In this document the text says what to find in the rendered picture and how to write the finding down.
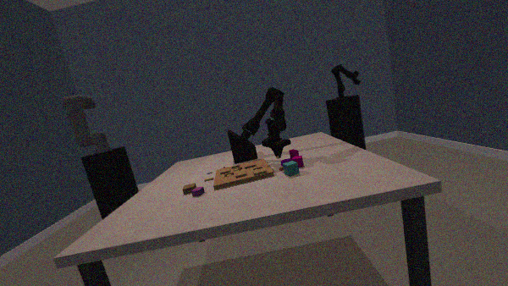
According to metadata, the magenta block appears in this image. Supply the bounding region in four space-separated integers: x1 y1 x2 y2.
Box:
289 149 299 160

